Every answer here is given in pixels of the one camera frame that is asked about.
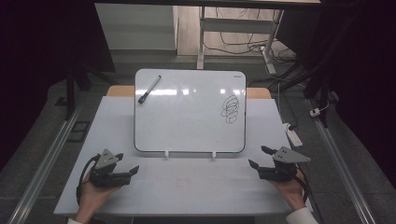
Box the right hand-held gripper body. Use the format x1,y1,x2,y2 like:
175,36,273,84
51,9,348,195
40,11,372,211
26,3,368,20
258,147,312,183

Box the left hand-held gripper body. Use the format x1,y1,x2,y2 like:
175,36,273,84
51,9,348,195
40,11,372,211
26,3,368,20
89,148,132,189

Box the white whiteboard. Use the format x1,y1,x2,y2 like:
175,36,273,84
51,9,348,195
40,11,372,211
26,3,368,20
133,68,248,154

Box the black and white marker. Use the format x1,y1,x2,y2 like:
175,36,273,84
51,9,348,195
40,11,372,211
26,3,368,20
137,75,163,105

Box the person's right hand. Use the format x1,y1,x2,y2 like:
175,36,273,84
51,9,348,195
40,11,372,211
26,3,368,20
270,170,307,212

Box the person's left hand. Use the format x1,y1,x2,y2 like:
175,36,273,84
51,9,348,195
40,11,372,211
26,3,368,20
78,172,120,217

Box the white power strip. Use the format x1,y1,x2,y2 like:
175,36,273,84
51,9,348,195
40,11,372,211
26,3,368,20
282,122,304,148

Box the black floor plate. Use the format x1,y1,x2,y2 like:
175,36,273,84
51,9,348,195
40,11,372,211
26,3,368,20
66,120,92,144

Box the white table cover sheet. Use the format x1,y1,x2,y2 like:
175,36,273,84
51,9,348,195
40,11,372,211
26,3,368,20
53,95,313,217

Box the wooden table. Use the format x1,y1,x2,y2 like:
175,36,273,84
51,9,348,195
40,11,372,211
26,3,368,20
106,85,273,101

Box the black metal stand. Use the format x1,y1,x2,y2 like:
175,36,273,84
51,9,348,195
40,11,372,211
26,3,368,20
64,66,77,121

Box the black curtain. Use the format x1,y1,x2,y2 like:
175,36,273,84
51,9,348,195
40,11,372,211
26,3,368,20
275,0,396,188
0,0,116,171

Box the white cabinet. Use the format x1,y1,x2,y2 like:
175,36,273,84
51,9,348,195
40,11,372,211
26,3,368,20
94,3,179,51

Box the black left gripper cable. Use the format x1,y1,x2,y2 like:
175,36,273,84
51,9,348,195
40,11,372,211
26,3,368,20
76,153,101,207

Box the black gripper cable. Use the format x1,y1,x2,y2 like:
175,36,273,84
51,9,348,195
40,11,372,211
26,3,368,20
294,166,325,224
76,153,101,207

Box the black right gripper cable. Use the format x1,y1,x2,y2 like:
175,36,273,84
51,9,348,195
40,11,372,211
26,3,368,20
294,166,325,224

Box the aluminium floor rail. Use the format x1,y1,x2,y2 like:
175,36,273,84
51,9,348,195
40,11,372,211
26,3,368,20
306,98,378,224
7,101,84,224

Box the black floor cables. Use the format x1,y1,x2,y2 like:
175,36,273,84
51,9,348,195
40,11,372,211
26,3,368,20
204,7,297,64

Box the white desk frame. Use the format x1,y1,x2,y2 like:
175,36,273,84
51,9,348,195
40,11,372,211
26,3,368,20
196,6,285,76

